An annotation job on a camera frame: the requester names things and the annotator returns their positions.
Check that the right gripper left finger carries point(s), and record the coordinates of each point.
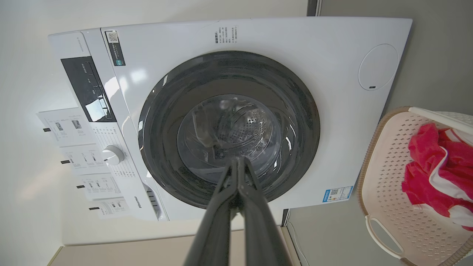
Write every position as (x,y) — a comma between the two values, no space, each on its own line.
(216,229)

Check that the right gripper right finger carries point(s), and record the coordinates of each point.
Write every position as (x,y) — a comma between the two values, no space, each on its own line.
(260,229)

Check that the cream perforated laundry basket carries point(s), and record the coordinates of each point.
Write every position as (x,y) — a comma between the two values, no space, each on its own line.
(388,177)

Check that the blue energy label sticker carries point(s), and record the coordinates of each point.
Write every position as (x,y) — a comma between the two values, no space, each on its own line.
(337,194)

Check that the white printed paper sheet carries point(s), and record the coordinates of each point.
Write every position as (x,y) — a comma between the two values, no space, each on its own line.
(114,208)
(100,186)
(83,159)
(66,125)

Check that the white washer control knob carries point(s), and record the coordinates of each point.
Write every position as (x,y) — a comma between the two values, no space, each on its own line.
(113,155)

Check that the dark round washer door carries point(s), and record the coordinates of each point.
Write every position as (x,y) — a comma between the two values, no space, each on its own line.
(166,111)

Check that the red and white garment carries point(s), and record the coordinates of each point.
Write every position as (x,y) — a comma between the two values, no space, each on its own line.
(425,173)

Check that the white front-load washing machine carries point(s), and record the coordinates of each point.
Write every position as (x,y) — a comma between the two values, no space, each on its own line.
(332,55)

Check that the printed warning text label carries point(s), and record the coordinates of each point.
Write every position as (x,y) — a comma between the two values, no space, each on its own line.
(226,34)

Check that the black washer display panel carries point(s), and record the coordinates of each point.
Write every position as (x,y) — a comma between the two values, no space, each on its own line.
(85,85)

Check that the round white filter cover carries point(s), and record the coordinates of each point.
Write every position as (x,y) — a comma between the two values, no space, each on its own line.
(377,66)

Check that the black QR sticker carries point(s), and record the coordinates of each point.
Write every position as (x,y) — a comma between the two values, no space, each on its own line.
(115,48)

